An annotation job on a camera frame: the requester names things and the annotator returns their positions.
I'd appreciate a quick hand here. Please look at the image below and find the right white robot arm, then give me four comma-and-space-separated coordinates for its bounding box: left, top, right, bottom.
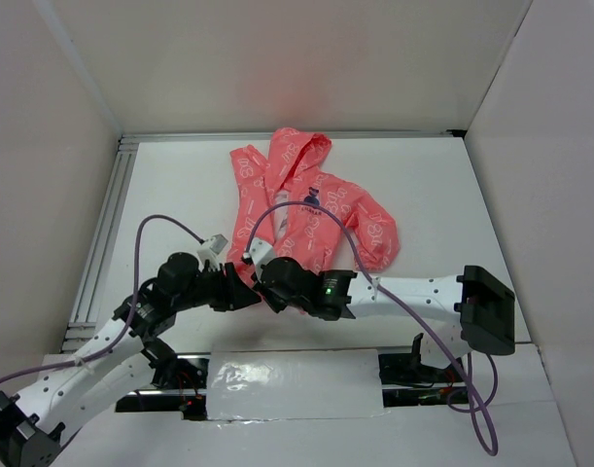
254, 257, 515, 381

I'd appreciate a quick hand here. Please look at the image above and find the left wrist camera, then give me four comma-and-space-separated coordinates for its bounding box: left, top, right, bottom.
197, 234, 227, 269

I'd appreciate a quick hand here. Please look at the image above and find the white taped base cover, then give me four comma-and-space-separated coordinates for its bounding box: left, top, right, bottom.
206, 349, 385, 421

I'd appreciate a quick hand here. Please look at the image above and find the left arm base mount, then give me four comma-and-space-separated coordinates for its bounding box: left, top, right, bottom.
115, 340, 210, 421

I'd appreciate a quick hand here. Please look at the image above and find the aluminium frame rail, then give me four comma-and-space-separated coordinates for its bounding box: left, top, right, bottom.
61, 132, 479, 353

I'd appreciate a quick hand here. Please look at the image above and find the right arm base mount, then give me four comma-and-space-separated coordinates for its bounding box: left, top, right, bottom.
378, 333, 469, 408

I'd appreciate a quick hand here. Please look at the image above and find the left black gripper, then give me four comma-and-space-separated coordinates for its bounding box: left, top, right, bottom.
174, 262, 262, 311

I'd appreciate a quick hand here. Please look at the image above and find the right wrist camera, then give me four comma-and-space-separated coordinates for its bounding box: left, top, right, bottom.
242, 237, 276, 268

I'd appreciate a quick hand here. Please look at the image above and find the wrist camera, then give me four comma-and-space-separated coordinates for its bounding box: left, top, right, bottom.
197, 234, 227, 269
242, 237, 276, 268

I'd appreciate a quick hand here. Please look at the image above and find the pink hooded kids jacket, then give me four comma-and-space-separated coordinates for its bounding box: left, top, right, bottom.
227, 128, 401, 282

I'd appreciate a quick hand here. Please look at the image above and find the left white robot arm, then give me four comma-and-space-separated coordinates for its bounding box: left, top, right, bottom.
0, 253, 261, 466

